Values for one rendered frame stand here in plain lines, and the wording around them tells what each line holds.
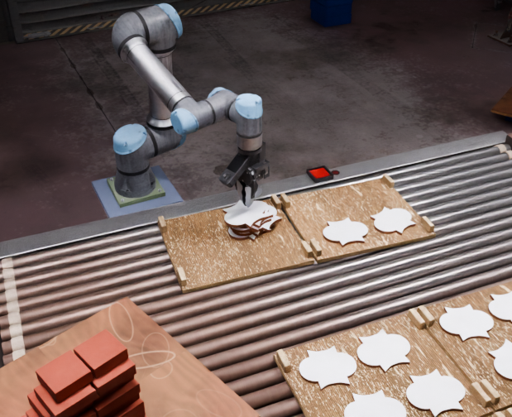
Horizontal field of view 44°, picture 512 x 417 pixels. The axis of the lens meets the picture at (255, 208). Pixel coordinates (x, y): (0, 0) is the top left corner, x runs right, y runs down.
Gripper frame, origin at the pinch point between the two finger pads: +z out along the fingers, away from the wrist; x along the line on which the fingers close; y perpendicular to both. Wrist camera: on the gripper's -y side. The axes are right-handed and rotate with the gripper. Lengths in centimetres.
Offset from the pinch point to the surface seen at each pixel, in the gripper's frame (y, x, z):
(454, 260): 37, -54, 12
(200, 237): -12.4, 7.8, 10.5
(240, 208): 0.3, 2.6, 3.3
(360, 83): 289, 164, 103
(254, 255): -6.7, -10.7, 10.6
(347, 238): 18.7, -26.7, 9.4
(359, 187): 46.1, -10.5, 10.5
